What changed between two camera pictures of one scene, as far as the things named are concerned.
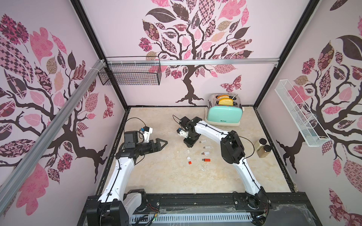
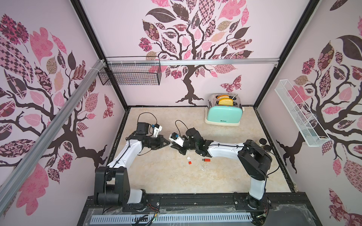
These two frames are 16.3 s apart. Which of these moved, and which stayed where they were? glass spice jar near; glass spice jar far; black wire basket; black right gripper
Moved: black right gripper
Stayed: glass spice jar near; glass spice jar far; black wire basket
